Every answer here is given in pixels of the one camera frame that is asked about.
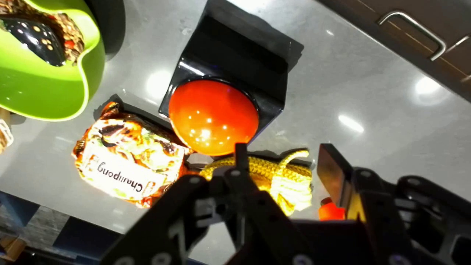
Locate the small orange round item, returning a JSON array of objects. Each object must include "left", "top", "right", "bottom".
[{"left": 317, "top": 197, "right": 348, "bottom": 222}]

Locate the silver cabinet handle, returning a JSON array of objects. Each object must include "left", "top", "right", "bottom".
[{"left": 377, "top": 10, "right": 449, "bottom": 63}]

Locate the green plastic bowl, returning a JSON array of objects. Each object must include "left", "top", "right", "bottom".
[{"left": 0, "top": 0, "right": 108, "bottom": 123}]

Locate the dark wood counter cabinet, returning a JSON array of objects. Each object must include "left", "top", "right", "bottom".
[{"left": 318, "top": 0, "right": 471, "bottom": 102}]

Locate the orange printed snack bag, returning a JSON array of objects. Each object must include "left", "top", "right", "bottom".
[{"left": 72, "top": 99, "right": 192, "bottom": 210}]

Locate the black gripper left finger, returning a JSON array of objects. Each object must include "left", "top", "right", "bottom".
[{"left": 100, "top": 141, "right": 299, "bottom": 265}]

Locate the yellow knit cloth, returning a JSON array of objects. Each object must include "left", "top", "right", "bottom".
[{"left": 198, "top": 147, "right": 315, "bottom": 217}]

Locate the orange dome button black box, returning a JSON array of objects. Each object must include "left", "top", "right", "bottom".
[{"left": 159, "top": 0, "right": 306, "bottom": 158}]

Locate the black slotted spoon metal handle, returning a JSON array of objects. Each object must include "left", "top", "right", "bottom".
[{"left": 0, "top": 13, "right": 68, "bottom": 67}]

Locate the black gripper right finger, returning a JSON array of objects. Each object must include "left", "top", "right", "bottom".
[{"left": 315, "top": 142, "right": 471, "bottom": 265}]

